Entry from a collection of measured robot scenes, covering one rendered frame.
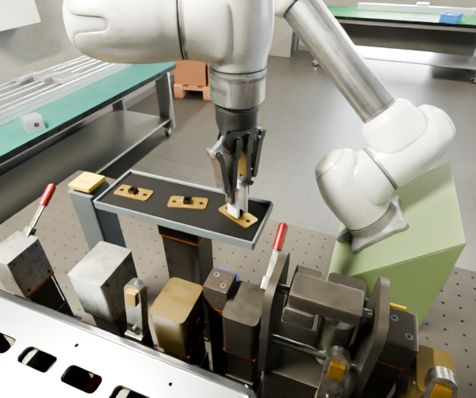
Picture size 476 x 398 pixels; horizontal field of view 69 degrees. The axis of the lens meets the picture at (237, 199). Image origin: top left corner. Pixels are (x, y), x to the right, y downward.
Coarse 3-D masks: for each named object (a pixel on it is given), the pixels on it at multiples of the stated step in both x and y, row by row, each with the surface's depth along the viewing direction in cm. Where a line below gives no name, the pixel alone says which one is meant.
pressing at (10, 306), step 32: (0, 320) 70; (32, 320) 70; (64, 320) 70; (64, 352) 65; (96, 352) 65; (128, 352) 65; (160, 352) 64; (0, 384) 60; (32, 384) 60; (64, 384) 60; (128, 384) 60; (160, 384) 60; (192, 384) 60; (224, 384) 60
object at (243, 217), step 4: (220, 208) 73; (224, 208) 73; (224, 212) 72; (240, 212) 71; (244, 212) 72; (228, 216) 71; (232, 216) 71; (240, 216) 71; (244, 216) 71; (248, 216) 71; (252, 216) 71; (236, 220) 70; (240, 220) 70; (244, 220) 70; (252, 220) 70; (256, 220) 70; (240, 224) 69; (244, 224) 69; (248, 224) 69; (252, 224) 69
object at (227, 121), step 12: (216, 108) 56; (252, 108) 55; (216, 120) 58; (228, 120) 55; (240, 120) 55; (252, 120) 56; (228, 132) 57; (240, 132) 59; (252, 132) 62; (228, 144) 58
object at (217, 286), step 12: (216, 276) 67; (228, 276) 67; (204, 288) 65; (216, 288) 64; (228, 288) 64; (204, 300) 67; (216, 300) 66; (216, 312) 69; (216, 324) 72; (216, 336) 75; (216, 348) 78; (216, 360) 81; (216, 372) 85
